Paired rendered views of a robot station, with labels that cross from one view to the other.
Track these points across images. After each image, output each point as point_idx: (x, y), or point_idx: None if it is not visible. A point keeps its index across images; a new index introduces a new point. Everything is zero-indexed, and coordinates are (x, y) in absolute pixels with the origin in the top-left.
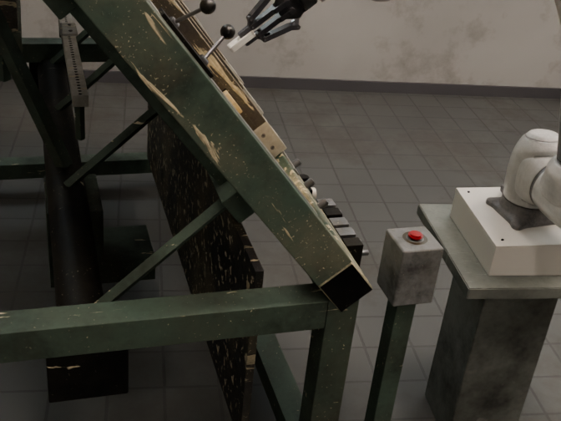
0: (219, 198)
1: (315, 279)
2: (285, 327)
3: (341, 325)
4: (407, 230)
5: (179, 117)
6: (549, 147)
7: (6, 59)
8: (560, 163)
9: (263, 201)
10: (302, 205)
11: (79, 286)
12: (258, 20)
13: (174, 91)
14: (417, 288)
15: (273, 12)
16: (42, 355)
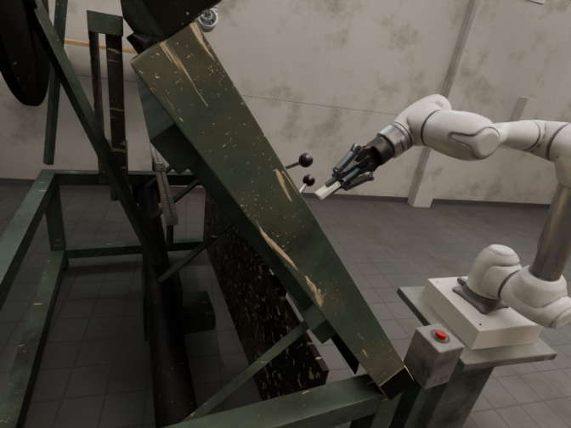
0: (308, 324)
1: (377, 382)
2: (348, 418)
3: (387, 408)
4: (431, 328)
5: (294, 270)
6: (511, 259)
7: (116, 191)
8: (536, 276)
9: (352, 332)
10: (380, 331)
11: (174, 386)
12: (344, 172)
13: (293, 246)
14: (442, 374)
15: (356, 166)
16: None
